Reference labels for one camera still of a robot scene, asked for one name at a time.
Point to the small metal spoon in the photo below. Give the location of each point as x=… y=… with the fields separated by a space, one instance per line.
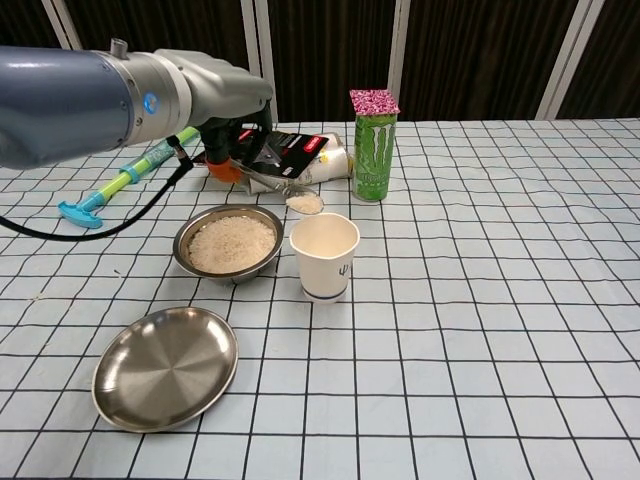
x=305 y=204

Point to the green blue water pump toy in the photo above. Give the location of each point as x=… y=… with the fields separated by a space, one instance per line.
x=125 y=175

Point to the black glue gun box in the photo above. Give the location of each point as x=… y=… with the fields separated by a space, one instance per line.
x=295 y=150

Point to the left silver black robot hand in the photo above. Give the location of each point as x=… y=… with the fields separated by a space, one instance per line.
x=225 y=95

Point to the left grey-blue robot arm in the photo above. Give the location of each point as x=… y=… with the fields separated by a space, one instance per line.
x=65 y=105

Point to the white black checked tablecloth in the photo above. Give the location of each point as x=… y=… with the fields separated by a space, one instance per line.
x=475 y=325

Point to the steel bowl of rice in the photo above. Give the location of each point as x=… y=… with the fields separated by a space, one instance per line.
x=230 y=245

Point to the green energy drink can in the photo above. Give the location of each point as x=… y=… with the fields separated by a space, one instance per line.
x=375 y=160

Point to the empty steel plate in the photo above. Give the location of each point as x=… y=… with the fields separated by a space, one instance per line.
x=165 y=370

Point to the white partition frame post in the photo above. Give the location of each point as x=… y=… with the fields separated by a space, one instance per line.
x=257 y=40
x=398 y=45
x=567 y=60
x=62 y=25

